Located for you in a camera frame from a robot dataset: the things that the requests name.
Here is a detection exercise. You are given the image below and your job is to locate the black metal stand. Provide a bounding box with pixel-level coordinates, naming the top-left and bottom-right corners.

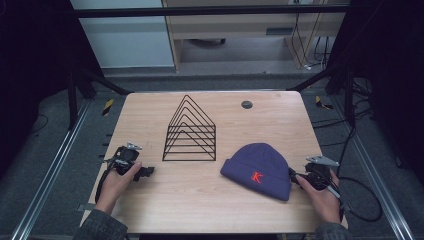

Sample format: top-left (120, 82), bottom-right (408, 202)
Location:
top-left (287, 64), bottom-right (357, 128)
top-left (66, 68), bottom-right (133, 132)

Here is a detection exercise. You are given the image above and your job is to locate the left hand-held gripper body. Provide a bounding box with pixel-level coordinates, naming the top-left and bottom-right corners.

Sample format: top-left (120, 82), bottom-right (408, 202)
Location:
top-left (105, 142), bottom-right (144, 177)

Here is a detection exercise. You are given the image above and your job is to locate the white cabinet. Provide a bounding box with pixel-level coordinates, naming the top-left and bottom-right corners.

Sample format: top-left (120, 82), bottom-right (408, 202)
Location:
top-left (69, 0), bottom-right (176, 69)

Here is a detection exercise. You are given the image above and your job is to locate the aluminium rail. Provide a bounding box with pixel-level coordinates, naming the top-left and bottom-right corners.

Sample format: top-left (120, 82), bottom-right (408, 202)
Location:
top-left (9, 99), bottom-right (93, 240)
top-left (329, 94), bottom-right (416, 240)

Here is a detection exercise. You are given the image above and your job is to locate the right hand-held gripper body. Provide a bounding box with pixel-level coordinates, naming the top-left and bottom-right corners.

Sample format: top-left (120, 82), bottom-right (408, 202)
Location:
top-left (303, 154), bottom-right (342, 198)

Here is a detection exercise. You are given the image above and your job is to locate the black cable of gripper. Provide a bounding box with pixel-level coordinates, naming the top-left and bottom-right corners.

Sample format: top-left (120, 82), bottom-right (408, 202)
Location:
top-left (336, 175), bottom-right (384, 223)
top-left (94, 168), bottom-right (111, 205)

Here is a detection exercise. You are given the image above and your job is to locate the black metal crossbar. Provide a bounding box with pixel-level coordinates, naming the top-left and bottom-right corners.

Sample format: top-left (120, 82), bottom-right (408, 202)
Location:
top-left (71, 3), bottom-right (351, 19)

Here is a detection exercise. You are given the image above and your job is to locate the yellow black striped tape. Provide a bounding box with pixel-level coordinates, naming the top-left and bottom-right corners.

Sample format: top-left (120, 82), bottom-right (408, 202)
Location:
top-left (314, 95), bottom-right (334, 110)
top-left (101, 98), bottom-right (115, 117)

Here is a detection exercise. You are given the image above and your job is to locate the person's right hand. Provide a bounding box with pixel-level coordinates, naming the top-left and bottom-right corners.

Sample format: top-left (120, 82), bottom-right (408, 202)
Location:
top-left (295, 169), bottom-right (342, 225)

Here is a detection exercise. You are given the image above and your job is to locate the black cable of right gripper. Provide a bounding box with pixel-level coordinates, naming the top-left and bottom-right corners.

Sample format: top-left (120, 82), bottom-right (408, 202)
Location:
top-left (336, 175), bottom-right (384, 223)

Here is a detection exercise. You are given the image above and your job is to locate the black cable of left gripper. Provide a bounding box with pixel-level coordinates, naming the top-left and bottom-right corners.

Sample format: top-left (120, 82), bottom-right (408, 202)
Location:
top-left (94, 168), bottom-right (111, 205)

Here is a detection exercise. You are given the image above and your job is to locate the purple knit beanie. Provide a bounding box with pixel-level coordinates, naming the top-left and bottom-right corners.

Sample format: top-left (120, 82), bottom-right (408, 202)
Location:
top-left (219, 142), bottom-right (293, 202)

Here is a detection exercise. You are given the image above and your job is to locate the person's left hand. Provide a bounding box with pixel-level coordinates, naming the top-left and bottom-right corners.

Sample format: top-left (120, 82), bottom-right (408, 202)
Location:
top-left (94, 161), bottom-right (143, 215)

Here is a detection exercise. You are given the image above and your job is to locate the black wire file rack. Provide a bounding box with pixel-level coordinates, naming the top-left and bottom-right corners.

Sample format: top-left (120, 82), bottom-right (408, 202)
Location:
top-left (162, 94), bottom-right (217, 162)

